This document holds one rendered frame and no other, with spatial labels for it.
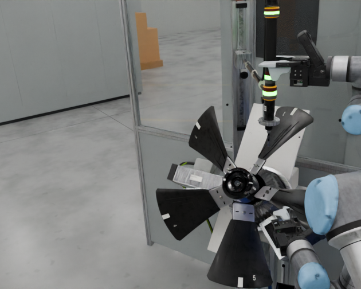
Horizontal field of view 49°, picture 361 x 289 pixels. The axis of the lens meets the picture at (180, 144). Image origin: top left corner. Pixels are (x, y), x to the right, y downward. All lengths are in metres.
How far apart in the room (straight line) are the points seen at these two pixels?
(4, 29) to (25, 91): 0.94
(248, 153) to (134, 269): 1.54
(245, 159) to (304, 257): 0.74
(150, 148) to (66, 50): 4.15
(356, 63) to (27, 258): 2.79
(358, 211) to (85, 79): 6.20
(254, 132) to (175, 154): 0.92
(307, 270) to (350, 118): 0.41
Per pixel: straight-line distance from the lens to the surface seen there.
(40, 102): 6.68
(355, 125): 1.13
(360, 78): 1.25
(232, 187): 1.46
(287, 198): 1.44
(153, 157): 2.75
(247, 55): 1.88
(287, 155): 1.73
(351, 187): 0.88
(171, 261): 3.04
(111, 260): 3.14
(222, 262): 1.44
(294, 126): 1.47
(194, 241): 2.88
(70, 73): 6.73
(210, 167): 1.74
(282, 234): 1.26
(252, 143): 1.80
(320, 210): 0.87
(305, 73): 1.26
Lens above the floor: 1.92
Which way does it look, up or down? 23 degrees down
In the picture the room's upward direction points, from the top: 4 degrees counter-clockwise
